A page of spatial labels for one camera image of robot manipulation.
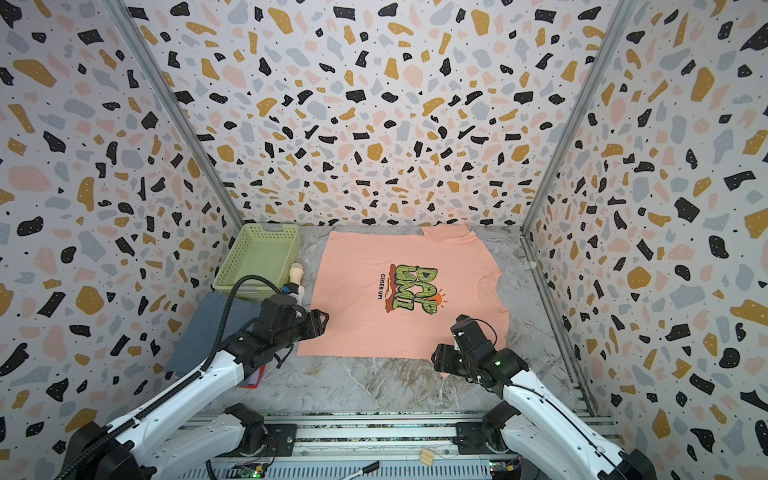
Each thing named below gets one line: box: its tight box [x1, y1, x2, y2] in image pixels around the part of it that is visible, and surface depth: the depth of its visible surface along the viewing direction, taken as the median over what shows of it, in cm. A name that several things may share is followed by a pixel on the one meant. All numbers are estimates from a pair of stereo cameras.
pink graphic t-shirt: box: [298, 224, 511, 359], surface depth 108 cm
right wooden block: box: [420, 448, 435, 466], surface depth 73 cm
